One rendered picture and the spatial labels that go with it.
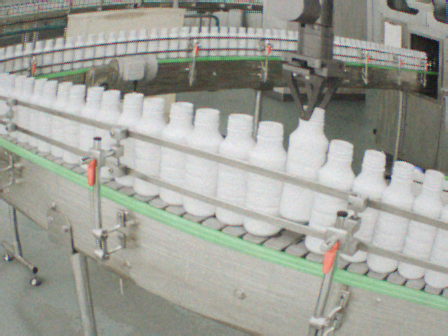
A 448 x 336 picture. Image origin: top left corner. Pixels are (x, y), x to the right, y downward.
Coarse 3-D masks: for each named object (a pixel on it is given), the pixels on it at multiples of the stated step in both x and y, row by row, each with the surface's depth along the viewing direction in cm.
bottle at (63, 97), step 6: (60, 84) 117; (66, 84) 118; (60, 90) 116; (66, 90) 116; (60, 96) 116; (66, 96) 116; (54, 102) 117; (60, 102) 116; (66, 102) 116; (54, 108) 116; (60, 108) 116; (54, 120) 117; (60, 120) 117; (54, 126) 117; (60, 126) 117; (54, 132) 118; (60, 132) 117; (54, 138) 118; (60, 138) 118; (54, 150) 119; (60, 150) 119; (54, 156) 120; (60, 156) 119
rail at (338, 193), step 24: (0, 96) 131; (72, 120) 111; (96, 120) 107; (168, 144) 96; (240, 168) 89; (264, 168) 87; (192, 192) 95; (336, 192) 80; (264, 216) 88; (408, 216) 73; (432, 264) 72
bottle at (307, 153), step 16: (320, 112) 84; (304, 128) 84; (320, 128) 84; (304, 144) 84; (320, 144) 84; (288, 160) 87; (304, 160) 84; (320, 160) 84; (304, 176) 85; (288, 192) 86; (304, 192) 85; (288, 208) 87; (304, 208) 86
